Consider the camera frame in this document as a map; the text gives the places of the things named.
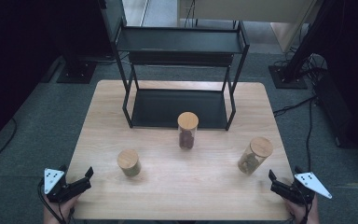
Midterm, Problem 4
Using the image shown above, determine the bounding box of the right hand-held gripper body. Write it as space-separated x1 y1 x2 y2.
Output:
287 165 333 206

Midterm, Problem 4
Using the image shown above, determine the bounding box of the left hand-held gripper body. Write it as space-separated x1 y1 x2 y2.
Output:
42 164 79 203

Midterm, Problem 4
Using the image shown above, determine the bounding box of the glass jar of beige pieces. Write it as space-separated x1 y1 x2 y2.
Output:
237 136 274 175

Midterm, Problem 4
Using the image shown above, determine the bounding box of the glass jar of green beans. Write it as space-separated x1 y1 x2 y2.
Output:
117 148 143 178

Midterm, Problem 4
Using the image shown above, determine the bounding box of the glass jar of red dates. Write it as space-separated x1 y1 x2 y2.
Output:
176 111 200 150

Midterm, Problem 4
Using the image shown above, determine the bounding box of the black metal shelf rack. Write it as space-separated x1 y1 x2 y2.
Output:
97 0 251 132

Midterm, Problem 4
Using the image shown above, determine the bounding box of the person's left hand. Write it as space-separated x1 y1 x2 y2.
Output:
42 194 82 224

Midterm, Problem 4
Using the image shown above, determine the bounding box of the person's right hand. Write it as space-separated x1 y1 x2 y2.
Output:
283 194 321 224

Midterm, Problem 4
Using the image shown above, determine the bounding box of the black box on floor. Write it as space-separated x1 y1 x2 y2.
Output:
314 74 352 147

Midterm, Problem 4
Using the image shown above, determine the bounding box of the black stand with square base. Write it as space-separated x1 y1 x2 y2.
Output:
268 0 339 91
56 46 98 85

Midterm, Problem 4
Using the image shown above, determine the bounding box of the beige cabinet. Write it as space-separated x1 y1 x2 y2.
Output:
177 0 320 53

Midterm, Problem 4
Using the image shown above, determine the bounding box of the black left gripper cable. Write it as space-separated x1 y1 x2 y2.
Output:
37 178 76 224

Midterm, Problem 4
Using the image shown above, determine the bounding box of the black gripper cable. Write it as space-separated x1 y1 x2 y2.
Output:
299 189 312 224
37 178 76 224

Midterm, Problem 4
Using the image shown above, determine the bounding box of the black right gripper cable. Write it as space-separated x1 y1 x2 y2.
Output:
299 189 312 224

